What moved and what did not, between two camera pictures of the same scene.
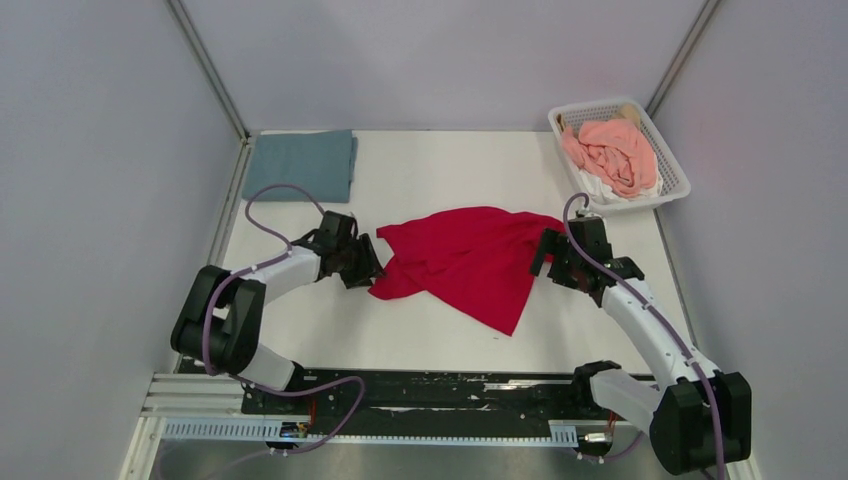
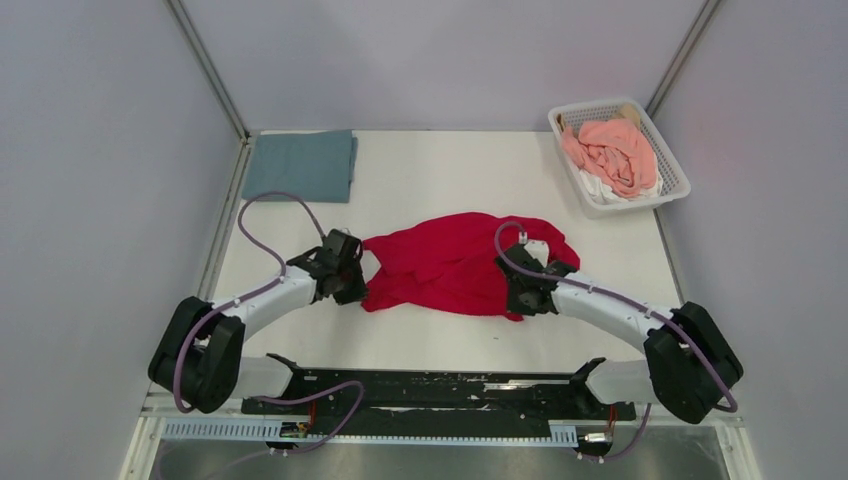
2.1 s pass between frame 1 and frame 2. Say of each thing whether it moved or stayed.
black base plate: stayed
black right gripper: moved
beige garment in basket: stayed
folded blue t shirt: stayed
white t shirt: stayed
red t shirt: moved
